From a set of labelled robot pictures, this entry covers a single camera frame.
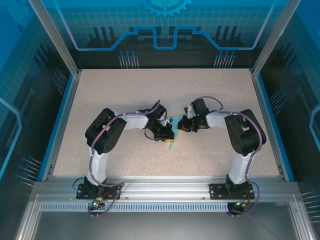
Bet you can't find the blue table edge trim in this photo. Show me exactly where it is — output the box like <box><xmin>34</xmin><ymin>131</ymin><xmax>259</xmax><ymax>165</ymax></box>
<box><xmin>37</xmin><ymin>74</ymin><xmax>76</xmax><ymax>182</ymax></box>
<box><xmin>257</xmin><ymin>74</ymin><xmax>296</xmax><ymax>182</ymax></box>

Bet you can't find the grey metal shelf panel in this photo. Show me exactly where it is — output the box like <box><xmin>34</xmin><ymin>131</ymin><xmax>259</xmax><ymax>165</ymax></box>
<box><xmin>31</xmin><ymin>211</ymin><xmax>301</xmax><ymax>240</ymax></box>

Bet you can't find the connector with green light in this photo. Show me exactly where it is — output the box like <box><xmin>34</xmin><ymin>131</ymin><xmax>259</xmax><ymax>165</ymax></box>
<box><xmin>90</xmin><ymin>197</ymin><xmax>105</xmax><ymax>209</ymax></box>
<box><xmin>234</xmin><ymin>199</ymin><xmax>251</xmax><ymax>210</ymax></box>

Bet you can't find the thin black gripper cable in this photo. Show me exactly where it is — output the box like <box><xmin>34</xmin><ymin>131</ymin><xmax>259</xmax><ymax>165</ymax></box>
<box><xmin>144</xmin><ymin>127</ymin><xmax>158</xmax><ymax>141</ymax></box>

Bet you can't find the long aluminium mounting rail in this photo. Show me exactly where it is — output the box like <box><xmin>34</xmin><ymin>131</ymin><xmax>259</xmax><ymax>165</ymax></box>
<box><xmin>32</xmin><ymin>174</ymin><xmax>301</xmax><ymax>202</ymax></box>

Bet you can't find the slotted grey cable duct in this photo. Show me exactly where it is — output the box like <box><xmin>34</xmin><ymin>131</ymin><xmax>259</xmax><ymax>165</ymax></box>
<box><xmin>39</xmin><ymin>202</ymin><xmax>235</xmax><ymax>213</ymax></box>

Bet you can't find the aluminium table side rail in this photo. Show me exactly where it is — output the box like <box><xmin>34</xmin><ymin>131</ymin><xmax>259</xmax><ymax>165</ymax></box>
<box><xmin>249</xmin><ymin>68</ymin><xmax>287</xmax><ymax>181</ymax></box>
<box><xmin>40</xmin><ymin>69</ymin><xmax>83</xmax><ymax>182</ymax></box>

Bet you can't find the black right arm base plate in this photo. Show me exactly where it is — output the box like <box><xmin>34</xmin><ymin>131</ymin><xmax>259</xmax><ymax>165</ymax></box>
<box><xmin>208</xmin><ymin>183</ymin><xmax>256</xmax><ymax>201</ymax></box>

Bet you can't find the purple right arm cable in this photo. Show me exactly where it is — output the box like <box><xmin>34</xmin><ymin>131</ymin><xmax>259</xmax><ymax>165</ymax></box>
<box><xmin>199</xmin><ymin>96</ymin><xmax>267</xmax><ymax>219</ymax></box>

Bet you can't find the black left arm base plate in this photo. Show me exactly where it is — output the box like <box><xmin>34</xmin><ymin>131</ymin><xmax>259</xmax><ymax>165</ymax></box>
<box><xmin>75</xmin><ymin>181</ymin><xmax>123</xmax><ymax>201</ymax></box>

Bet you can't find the thin black base wire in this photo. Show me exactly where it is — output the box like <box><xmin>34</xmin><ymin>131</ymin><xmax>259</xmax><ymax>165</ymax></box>
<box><xmin>71</xmin><ymin>177</ymin><xmax>85</xmax><ymax>192</ymax></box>

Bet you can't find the aluminium frame post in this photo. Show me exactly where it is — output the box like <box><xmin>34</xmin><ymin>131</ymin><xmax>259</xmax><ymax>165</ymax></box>
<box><xmin>27</xmin><ymin>0</ymin><xmax>82</xmax><ymax>77</ymax></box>
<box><xmin>251</xmin><ymin>0</ymin><xmax>303</xmax><ymax>77</ymax></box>

